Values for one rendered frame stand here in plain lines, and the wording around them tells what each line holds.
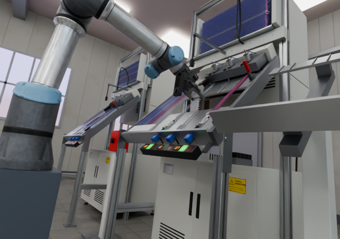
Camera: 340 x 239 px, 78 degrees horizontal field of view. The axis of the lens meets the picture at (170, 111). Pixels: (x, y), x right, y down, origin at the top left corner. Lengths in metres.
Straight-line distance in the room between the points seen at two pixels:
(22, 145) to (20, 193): 0.11
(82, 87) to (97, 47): 1.08
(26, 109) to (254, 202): 0.88
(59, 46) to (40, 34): 4.53
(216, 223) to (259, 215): 0.32
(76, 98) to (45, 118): 4.43
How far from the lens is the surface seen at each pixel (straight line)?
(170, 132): 0.89
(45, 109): 0.65
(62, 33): 0.88
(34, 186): 0.61
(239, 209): 1.05
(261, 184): 1.02
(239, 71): 1.22
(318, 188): 0.69
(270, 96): 1.40
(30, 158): 0.62
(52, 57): 0.84
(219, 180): 0.72
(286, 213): 1.18
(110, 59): 5.54
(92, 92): 5.18
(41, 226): 0.64
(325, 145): 0.69
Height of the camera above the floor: 0.62
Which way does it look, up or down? 13 degrees up
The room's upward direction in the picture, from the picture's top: 6 degrees clockwise
